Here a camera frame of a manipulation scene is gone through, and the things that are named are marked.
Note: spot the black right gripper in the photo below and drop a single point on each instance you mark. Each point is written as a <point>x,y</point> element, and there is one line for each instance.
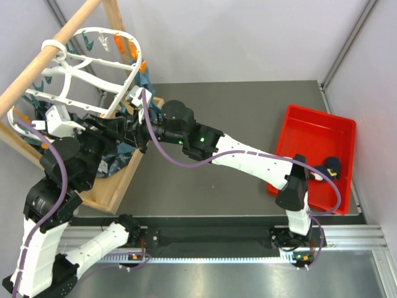
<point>139,128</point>

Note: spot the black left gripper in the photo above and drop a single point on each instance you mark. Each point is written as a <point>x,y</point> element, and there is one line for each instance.
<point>115,126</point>

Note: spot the teal blue garment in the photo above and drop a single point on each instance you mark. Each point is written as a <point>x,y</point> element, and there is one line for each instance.
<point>153,113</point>

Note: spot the navy sock with yellow tag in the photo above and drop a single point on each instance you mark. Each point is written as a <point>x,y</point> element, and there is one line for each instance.
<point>328,169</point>

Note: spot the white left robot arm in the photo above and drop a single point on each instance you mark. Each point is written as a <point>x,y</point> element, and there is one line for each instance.
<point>70,165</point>

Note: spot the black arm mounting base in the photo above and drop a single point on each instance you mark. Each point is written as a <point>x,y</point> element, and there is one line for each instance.
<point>224,238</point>

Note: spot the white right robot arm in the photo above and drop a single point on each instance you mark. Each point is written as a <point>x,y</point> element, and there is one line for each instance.
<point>188,144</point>

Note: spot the dark leaf-print shorts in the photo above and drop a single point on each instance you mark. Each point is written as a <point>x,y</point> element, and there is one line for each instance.
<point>112,162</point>

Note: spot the wooden round rod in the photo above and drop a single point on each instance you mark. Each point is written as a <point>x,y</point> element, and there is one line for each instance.
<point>10,96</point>

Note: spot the red plastic bin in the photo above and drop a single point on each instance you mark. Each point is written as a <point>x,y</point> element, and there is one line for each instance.
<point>325,140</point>

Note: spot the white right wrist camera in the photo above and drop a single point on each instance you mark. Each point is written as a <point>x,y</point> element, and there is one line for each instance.
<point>136,96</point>

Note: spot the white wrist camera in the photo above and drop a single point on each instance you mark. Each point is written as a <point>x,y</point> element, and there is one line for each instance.
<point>58,123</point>
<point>136,96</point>

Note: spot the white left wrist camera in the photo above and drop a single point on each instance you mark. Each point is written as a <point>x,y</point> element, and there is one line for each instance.
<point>58,123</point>

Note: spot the wooden rack frame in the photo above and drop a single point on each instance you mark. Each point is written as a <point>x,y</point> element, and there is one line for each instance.
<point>107,193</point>

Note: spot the aluminium rail frame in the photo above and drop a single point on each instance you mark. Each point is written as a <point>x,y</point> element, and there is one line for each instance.
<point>354,263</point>

